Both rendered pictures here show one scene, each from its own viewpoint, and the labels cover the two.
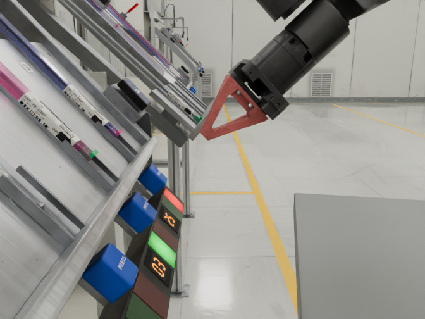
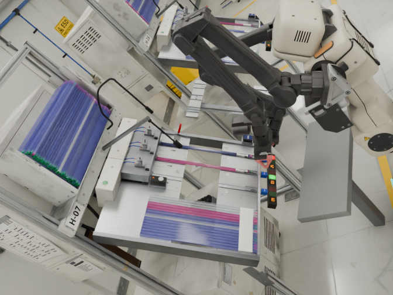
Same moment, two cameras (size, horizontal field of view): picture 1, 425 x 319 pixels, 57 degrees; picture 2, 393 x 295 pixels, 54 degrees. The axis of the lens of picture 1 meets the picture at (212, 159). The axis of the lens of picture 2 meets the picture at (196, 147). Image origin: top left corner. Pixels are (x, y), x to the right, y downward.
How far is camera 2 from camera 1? 1.64 m
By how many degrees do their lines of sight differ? 38
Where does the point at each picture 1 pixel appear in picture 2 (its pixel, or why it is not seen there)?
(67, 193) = (252, 183)
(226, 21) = not seen: outside the picture
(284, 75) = (275, 134)
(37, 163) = (245, 181)
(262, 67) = not seen: hidden behind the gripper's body
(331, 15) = (275, 123)
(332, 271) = (310, 161)
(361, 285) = (314, 164)
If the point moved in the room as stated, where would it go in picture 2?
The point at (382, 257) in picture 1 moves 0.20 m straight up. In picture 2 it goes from (323, 150) to (300, 126)
